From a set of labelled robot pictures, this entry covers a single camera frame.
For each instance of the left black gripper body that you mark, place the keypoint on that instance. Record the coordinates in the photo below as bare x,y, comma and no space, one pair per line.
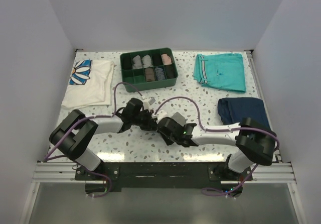
143,119

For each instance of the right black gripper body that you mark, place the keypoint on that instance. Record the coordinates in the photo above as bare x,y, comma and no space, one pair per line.
168,140

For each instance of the grey cream underwear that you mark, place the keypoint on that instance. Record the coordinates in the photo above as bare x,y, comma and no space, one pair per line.
179,118

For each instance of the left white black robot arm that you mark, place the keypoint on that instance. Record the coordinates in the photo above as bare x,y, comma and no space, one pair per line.
73,135

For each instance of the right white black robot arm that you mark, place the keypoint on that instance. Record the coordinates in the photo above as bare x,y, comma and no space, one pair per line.
255,143

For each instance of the brown rolled underwear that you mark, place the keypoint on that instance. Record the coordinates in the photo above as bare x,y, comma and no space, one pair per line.
149,75

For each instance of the black rolled underwear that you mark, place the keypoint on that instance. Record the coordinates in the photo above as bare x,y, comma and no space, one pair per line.
170,71

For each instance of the pink rolled underwear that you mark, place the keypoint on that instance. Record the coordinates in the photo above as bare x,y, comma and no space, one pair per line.
166,59

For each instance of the green compartment organizer tray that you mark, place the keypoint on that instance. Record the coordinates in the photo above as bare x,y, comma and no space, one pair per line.
135,78

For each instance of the navy striped rolled sock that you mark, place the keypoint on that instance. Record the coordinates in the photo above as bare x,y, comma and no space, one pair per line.
160,74

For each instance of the grey striped rolled sock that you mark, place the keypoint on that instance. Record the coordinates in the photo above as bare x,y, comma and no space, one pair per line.
136,62

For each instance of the white daisy print shirt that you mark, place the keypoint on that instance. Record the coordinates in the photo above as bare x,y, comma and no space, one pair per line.
89,84

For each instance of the white grey rolled sock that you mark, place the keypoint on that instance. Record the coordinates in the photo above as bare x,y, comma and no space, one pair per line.
147,61

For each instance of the navy folded garment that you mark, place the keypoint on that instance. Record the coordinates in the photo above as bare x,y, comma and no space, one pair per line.
234,110

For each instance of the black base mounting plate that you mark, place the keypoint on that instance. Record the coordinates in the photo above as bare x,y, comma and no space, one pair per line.
194,175

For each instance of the teal folded shorts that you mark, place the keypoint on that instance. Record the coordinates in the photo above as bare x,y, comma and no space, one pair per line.
221,71

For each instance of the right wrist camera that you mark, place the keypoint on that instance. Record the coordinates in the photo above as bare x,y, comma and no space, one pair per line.
166,125

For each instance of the aluminium frame rail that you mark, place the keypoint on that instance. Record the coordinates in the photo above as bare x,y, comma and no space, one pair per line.
54,172

